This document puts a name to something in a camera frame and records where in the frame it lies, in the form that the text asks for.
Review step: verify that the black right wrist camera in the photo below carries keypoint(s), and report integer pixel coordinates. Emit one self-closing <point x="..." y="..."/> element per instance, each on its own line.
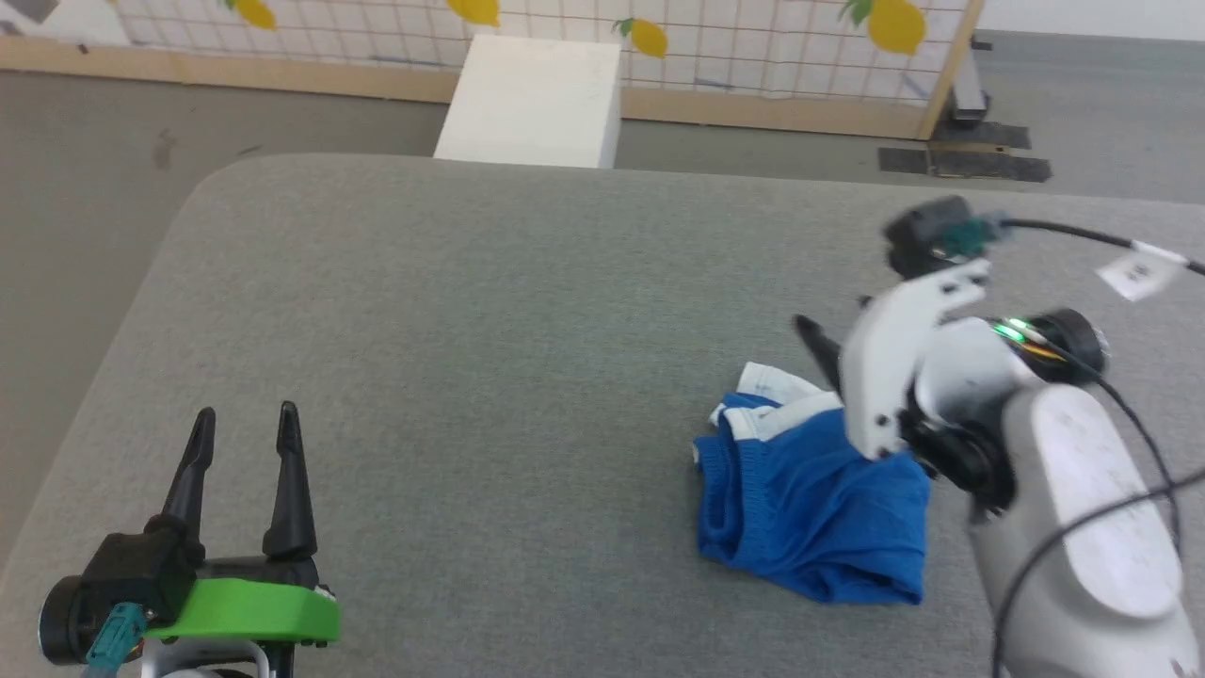
<point x="927" y="235"/>

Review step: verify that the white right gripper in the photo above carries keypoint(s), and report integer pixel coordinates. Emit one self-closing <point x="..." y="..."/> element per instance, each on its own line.
<point x="880" y="377"/>

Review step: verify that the grey fabric sofa cushion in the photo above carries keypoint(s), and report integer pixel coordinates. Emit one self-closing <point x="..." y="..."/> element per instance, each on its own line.
<point x="471" y="377"/>

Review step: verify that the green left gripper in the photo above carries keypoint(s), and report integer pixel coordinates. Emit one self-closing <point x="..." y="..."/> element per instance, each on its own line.
<point x="245" y="612"/>

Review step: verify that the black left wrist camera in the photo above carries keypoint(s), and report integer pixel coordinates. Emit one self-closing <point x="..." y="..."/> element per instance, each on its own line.
<point x="136" y="570"/>

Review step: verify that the blue garment with white trim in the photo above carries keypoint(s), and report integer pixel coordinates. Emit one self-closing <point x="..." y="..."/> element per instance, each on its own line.
<point x="810" y="508"/>

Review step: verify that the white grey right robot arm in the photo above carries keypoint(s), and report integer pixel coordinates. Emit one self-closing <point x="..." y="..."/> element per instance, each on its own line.
<point x="1083" y="490"/>

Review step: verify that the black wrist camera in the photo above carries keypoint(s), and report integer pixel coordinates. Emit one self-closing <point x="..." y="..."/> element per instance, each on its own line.
<point x="136" y="570"/>
<point x="927" y="235"/>

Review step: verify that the grey metal partition foot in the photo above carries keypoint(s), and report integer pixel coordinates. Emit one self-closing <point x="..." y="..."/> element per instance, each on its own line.
<point x="970" y="89"/>

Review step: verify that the white rectangular box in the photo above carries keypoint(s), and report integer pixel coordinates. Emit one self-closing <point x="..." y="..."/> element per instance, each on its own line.
<point x="537" y="104"/>

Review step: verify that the white panel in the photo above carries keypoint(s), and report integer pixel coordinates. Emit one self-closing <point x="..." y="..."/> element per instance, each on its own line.
<point x="75" y="21"/>

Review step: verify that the lemon-patterned grid screen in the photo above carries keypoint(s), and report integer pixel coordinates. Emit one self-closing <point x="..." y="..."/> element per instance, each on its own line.
<point x="753" y="56"/>

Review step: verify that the black floor plate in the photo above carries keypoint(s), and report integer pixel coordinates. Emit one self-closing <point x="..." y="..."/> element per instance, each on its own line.
<point x="979" y="162"/>

